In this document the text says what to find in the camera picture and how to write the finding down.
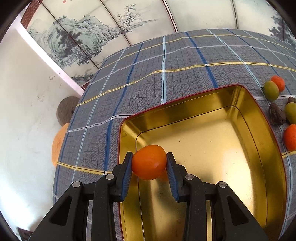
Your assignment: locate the orange mandarin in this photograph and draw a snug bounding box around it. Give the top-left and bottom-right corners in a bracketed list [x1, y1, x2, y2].
[132, 145, 167, 181]
[270, 75, 285, 92]
[283, 124, 296, 151]

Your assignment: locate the green round fruit far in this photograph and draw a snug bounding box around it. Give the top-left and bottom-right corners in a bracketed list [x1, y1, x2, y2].
[263, 80, 280, 102]

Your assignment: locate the plaid grey tablecloth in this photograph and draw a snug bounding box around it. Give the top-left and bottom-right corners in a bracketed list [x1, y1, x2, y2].
[53, 29, 295, 236]

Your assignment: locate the dark brown mangosteen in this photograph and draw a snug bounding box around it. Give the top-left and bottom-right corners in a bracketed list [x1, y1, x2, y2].
[268, 103, 286, 126]
[287, 96, 296, 103]

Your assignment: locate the painted folding screen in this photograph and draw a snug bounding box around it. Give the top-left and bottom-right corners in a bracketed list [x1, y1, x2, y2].
[21, 0, 295, 86]

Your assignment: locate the green round fruit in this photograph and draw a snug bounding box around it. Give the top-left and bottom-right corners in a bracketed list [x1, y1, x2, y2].
[263, 80, 280, 102]
[285, 102, 296, 124]

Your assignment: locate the red gold toffee tin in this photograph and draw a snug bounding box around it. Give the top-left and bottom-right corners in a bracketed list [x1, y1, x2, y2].
[119, 85, 287, 240]

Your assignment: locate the orange round stool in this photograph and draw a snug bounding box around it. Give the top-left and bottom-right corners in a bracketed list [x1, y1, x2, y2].
[51, 123, 69, 167]

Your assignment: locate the green round fruit near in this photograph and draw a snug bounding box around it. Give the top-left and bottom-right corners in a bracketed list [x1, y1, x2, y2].
[285, 102, 296, 124]

